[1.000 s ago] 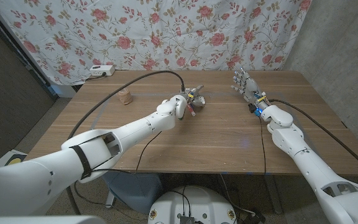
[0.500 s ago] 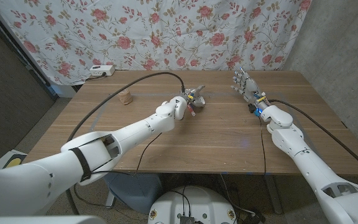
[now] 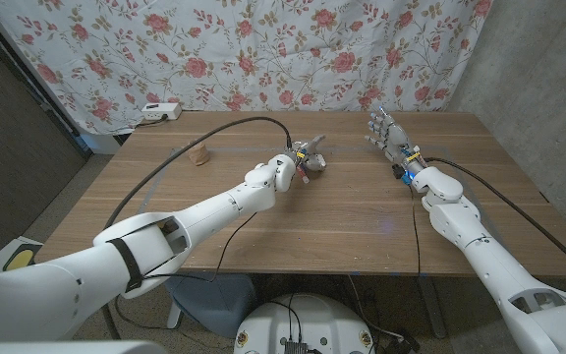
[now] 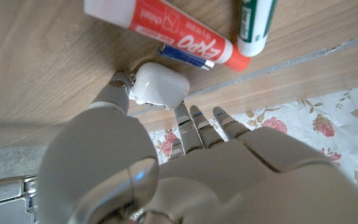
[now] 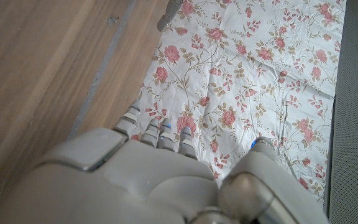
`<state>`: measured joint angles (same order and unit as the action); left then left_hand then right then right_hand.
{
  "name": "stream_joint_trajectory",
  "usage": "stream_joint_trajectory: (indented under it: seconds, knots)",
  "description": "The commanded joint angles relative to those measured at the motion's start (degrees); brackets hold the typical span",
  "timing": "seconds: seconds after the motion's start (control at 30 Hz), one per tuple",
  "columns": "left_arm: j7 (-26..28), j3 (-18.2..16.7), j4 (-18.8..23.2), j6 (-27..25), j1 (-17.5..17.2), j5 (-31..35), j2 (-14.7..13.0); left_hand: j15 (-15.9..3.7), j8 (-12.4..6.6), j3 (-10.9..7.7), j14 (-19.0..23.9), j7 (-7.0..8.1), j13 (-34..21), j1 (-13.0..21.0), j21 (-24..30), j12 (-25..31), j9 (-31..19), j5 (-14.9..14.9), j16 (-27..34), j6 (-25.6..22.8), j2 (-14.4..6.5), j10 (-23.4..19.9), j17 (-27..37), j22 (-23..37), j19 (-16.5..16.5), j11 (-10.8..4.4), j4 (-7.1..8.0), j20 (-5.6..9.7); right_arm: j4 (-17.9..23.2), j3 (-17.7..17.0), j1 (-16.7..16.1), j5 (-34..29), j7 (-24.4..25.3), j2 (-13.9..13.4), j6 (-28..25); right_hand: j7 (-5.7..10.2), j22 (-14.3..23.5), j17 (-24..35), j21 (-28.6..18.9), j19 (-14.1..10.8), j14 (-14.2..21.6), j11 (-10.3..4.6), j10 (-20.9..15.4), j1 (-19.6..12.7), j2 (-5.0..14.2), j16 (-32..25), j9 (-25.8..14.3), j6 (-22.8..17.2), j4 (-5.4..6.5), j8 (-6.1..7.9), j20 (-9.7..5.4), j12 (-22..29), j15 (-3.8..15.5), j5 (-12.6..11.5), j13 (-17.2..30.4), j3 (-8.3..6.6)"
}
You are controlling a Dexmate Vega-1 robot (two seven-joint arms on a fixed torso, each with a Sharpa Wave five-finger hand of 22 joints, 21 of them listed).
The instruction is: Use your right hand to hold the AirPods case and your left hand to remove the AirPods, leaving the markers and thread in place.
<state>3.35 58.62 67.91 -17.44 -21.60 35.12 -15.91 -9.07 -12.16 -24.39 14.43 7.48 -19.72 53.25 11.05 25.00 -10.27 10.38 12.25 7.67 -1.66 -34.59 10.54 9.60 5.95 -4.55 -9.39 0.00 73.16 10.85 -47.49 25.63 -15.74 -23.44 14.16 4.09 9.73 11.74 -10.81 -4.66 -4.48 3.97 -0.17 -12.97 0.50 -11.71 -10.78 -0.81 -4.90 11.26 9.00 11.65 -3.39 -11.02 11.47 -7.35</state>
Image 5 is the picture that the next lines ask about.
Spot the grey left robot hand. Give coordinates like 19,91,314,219
156,0,185,32

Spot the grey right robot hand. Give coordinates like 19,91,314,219
0,100,331,224

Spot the grey tape outline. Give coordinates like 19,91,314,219
68,0,136,139

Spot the floral backdrop cloth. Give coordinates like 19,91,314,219
131,0,347,203

